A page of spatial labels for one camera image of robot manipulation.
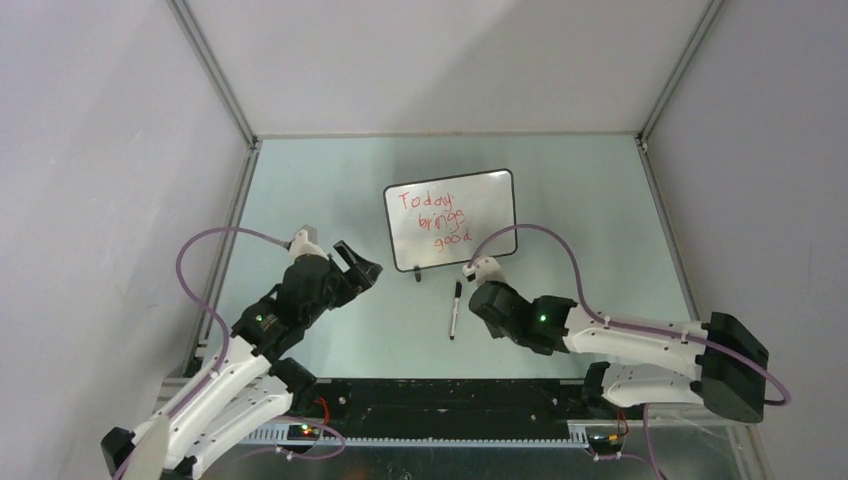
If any white board black frame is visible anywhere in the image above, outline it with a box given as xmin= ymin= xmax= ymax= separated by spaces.
xmin=383 ymin=169 xmax=518 ymax=273

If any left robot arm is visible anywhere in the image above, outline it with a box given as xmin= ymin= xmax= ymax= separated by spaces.
xmin=101 ymin=239 xmax=383 ymax=479

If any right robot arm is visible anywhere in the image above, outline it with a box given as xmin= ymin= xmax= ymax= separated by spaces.
xmin=469 ymin=281 xmax=769 ymax=423

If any black whiteboard marker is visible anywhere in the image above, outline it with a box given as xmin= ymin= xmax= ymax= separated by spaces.
xmin=449 ymin=281 xmax=463 ymax=341

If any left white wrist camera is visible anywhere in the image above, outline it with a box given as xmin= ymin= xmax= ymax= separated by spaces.
xmin=287 ymin=225 xmax=329 ymax=260

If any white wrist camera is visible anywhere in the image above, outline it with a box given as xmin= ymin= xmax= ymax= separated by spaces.
xmin=287 ymin=225 xmax=329 ymax=260
xmin=462 ymin=256 xmax=507 ymax=286

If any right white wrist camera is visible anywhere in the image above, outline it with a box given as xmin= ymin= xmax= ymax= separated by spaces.
xmin=462 ymin=256 xmax=507 ymax=286

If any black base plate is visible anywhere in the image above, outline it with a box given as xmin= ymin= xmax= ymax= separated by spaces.
xmin=288 ymin=379 xmax=616 ymax=441

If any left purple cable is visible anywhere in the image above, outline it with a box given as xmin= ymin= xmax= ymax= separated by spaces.
xmin=112 ymin=226 xmax=348 ymax=480

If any purple cable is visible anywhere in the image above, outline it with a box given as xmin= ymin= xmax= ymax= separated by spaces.
xmin=467 ymin=223 xmax=792 ymax=480
xmin=112 ymin=226 xmax=348 ymax=480

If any grey cable duct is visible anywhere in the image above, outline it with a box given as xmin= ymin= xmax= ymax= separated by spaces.
xmin=245 ymin=423 xmax=591 ymax=449

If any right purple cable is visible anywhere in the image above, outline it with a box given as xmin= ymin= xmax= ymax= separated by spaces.
xmin=467 ymin=223 xmax=792 ymax=480

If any aluminium frame rail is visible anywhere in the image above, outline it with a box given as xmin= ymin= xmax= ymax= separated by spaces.
xmin=167 ymin=0 xmax=258 ymax=149

